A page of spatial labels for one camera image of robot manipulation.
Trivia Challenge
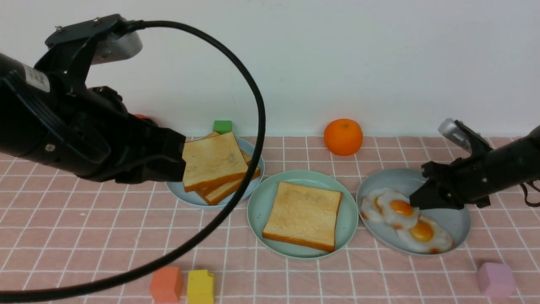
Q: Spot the orange foam cube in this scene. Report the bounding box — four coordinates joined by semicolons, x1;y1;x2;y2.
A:
150;267;183;304

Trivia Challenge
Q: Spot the toast slice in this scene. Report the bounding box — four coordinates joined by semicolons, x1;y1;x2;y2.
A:
262;182;343;253
182;132;248;192
202;132;260;179
195;177;243;206

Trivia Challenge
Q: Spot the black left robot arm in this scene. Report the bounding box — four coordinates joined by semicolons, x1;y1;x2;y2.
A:
1;54;186;184

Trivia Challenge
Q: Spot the grey-blue egg plate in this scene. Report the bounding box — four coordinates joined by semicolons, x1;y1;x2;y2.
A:
356;168;471;256

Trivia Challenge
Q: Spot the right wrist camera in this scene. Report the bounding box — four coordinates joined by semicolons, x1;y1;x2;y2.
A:
437;119;493;155

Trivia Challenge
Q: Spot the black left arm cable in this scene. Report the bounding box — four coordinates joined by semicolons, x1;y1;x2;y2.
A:
0;20;266;303

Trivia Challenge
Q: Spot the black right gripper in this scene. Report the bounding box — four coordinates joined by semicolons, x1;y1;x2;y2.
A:
409;154;491;210

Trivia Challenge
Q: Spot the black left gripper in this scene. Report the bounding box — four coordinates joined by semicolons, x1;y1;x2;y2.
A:
85;87;186;184

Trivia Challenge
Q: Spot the fried egg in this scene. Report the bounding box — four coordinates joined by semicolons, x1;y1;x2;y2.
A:
375;190;420;230
397;215;454;255
359;188;388;223

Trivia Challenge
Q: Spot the orange fruit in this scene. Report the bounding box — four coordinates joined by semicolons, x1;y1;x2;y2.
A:
323;119;363;156

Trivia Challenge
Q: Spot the yellow foam cube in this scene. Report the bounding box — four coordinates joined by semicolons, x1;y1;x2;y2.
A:
187;269;215;304

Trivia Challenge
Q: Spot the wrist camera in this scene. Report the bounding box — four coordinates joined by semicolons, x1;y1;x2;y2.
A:
34;14;143;91
437;119;493;155

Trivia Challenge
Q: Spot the green foam cube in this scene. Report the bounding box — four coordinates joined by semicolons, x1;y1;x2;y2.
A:
213;120;232;134

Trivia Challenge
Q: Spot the green centre plate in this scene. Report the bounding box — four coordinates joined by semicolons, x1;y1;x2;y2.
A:
247;171;359;260

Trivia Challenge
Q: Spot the blue bread plate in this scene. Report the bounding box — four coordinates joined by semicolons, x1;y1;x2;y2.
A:
166;156;265;209

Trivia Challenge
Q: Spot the pink foam cube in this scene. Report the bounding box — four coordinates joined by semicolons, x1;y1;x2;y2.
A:
477;262;516;298

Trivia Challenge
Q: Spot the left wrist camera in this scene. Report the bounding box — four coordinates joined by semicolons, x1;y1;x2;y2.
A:
34;14;143;91

